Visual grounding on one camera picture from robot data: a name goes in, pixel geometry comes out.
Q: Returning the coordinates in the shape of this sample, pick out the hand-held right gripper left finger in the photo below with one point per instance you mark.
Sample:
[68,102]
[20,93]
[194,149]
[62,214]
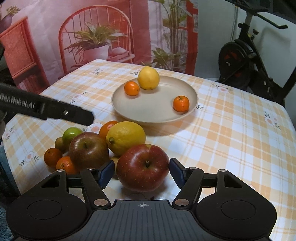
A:
[106,173]

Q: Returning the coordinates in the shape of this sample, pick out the brown kiwi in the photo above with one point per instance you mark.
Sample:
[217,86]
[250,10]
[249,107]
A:
[59,144]

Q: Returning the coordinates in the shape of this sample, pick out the bright red apple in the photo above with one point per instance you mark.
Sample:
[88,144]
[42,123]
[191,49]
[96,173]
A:
[143,168]

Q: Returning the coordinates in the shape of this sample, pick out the black exercise bike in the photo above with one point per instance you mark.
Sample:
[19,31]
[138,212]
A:
[235,62]

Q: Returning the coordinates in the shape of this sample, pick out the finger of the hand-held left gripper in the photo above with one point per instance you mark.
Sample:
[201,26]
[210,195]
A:
[69,113]

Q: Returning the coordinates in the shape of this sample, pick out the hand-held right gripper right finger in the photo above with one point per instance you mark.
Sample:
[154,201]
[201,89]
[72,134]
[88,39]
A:
[177,172]

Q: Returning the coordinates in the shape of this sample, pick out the beige plate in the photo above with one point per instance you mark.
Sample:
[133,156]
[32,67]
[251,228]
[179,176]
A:
[157,104]

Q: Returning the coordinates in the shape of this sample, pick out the dark red-brown apple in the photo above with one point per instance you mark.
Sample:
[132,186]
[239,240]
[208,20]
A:
[88,151]

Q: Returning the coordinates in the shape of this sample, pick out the yellow lemon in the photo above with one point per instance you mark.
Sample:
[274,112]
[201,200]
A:
[126,138]
[148,77]

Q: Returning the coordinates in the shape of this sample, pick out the printed backdrop cloth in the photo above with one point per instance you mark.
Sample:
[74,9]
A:
[46,23]

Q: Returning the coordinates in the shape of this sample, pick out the orange checked tablecloth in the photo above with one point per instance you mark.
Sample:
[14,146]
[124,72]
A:
[231,139]

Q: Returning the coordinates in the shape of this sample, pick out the orange mandarin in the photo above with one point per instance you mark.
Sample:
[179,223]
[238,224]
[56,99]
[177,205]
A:
[105,129]
[181,103]
[66,165]
[52,157]
[131,88]

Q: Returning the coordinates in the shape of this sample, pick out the green apple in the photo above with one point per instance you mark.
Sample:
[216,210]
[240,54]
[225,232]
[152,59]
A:
[71,135]

